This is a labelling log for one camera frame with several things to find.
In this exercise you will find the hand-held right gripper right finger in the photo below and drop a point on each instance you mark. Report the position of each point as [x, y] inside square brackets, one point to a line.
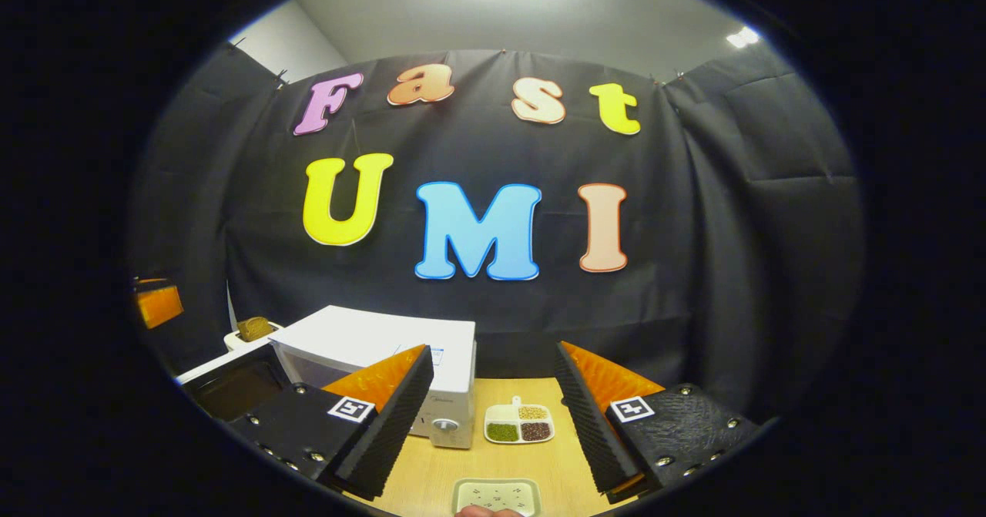
[593, 436]

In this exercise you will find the small ceiling light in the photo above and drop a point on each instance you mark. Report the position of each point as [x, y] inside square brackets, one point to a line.
[743, 37]

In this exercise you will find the pale green food tray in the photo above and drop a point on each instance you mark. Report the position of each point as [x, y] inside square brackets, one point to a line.
[497, 494]

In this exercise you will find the white divided grain dish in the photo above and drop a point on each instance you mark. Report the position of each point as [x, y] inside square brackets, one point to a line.
[501, 413]

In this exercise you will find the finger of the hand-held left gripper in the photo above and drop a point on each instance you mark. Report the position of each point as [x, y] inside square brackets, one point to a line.
[158, 305]

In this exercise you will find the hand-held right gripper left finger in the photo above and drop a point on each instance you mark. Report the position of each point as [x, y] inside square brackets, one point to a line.
[389, 440]

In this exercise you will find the black backdrop cloth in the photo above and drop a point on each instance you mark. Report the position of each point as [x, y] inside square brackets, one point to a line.
[477, 139]

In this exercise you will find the white microwave oven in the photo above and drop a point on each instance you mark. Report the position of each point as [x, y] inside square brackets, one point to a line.
[370, 336]

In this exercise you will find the brown toast slice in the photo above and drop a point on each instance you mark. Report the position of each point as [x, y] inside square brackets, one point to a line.
[254, 328]

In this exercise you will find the white toaster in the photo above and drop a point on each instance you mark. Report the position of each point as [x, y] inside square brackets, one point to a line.
[235, 341]

